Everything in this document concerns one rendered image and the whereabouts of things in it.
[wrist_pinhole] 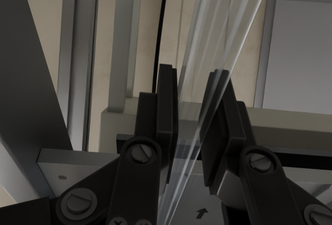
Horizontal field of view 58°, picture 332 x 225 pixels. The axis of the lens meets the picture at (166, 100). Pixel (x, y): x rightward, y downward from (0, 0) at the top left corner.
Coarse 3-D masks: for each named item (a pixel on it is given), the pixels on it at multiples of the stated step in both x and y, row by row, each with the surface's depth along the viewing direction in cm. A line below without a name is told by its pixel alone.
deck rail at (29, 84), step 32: (0, 0) 12; (0, 32) 12; (32, 32) 15; (0, 64) 12; (32, 64) 16; (0, 96) 13; (32, 96) 16; (0, 128) 13; (32, 128) 17; (64, 128) 23; (0, 160) 15; (32, 160) 17; (32, 192) 18
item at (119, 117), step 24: (120, 0) 53; (120, 24) 53; (120, 48) 54; (120, 72) 54; (120, 96) 55; (120, 120) 54; (264, 120) 63; (288, 120) 67; (312, 120) 71; (264, 144) 56; (288, 144) 56; (312, 144) 56
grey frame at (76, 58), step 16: (64, 0) 39; (80, 0) 40; (96, 0) 41; (64, 16) 39; (80, 16) 39; (96, 16) 42; (64, 32) 39; (80, 32) 39; (64, 48) 40; (80, 48) 40; (64, 64) 40; (80, 64) 40; (64, 80) 40; (80, 80) 40; (64, 96) 40; (80, 96) 40; (64, 112) 40; (80, 112) 41; (80, 128) 41; (80, 144) 41
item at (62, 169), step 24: (120, 144) 24; (48, 168) 18; (72, 168) 18; (96, 168) 18; (288, 168) 19; (312, 168) 27; (192, 192) 21; (312, 192) 20; (192, 216) 25; (216, 216) 25
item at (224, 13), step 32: (224, 0) 7; (256, 0) 7; (192, 32) 8; (224, 32) 8; (192, 64) 9; (224, 64) 9; (192, 96) 10; (192, 128) 11; (192, 160) 14; (160, 224) 22
